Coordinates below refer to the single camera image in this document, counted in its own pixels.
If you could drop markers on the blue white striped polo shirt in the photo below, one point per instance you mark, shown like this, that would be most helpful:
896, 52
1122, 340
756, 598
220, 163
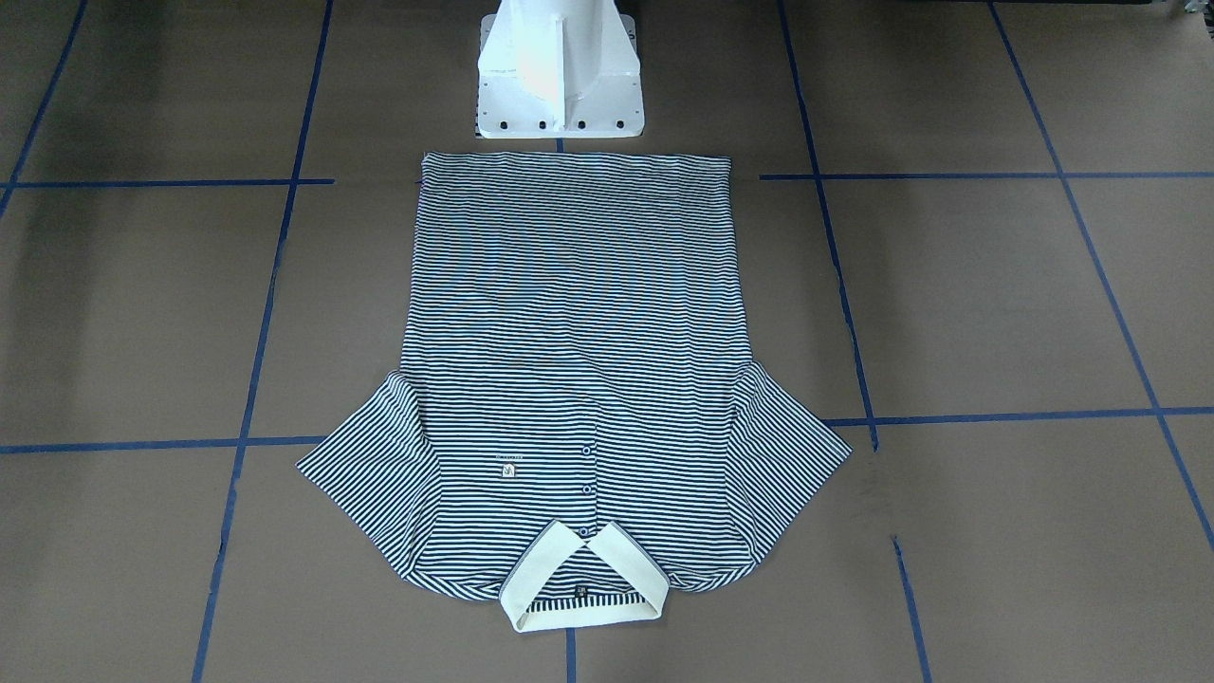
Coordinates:
577, 426

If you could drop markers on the brown table cover mat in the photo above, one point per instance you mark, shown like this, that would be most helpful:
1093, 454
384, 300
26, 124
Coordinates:
975, 238

